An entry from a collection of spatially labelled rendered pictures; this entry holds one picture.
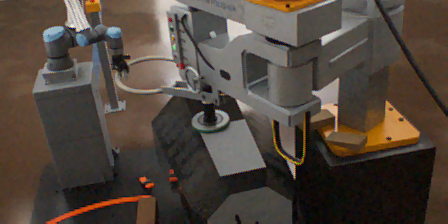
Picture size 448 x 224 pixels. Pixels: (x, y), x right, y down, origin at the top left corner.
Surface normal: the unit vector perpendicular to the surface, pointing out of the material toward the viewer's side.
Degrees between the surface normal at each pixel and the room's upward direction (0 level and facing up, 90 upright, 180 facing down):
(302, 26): 90
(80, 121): 90
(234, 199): 90
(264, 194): 90
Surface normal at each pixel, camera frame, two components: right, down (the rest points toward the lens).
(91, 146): 0.21, 0.45
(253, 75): 0.61, 0.33
